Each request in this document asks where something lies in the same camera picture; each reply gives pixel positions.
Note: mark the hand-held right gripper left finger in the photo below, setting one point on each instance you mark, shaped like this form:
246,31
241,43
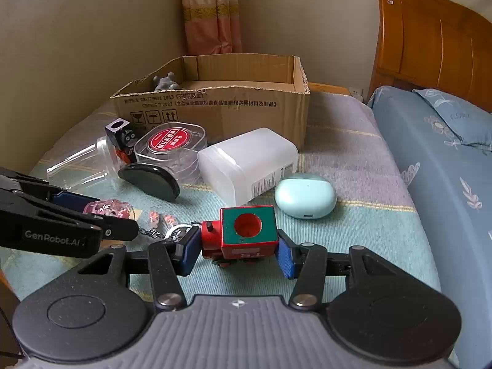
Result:
189,251

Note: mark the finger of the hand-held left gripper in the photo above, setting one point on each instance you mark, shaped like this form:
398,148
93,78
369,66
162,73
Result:
57,230
69,200

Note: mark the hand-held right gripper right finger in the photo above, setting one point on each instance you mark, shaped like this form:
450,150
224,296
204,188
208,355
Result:
286,257

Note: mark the red wooden toy train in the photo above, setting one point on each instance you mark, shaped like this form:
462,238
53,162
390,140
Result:
230,238

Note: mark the black toy train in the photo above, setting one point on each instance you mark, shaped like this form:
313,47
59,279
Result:
119,134

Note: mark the white translucent plastic container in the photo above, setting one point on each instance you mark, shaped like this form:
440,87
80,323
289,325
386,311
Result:
246,161

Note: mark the clear case with red label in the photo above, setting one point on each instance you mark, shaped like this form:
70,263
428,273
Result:
169,140

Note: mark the cardboard box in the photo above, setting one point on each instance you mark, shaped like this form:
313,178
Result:
238,115

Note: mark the mint green earbud case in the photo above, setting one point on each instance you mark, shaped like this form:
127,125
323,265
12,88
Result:
305,196

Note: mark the black oval compact case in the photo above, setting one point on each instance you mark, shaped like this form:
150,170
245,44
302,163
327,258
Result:
150,180

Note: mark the grey toy animal figure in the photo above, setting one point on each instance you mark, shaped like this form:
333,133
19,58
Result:
165,82

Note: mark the pink patterned curtain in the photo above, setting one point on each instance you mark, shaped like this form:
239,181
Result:
211,11

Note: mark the wooden bed headboard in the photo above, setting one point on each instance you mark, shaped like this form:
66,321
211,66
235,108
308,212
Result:
430,46

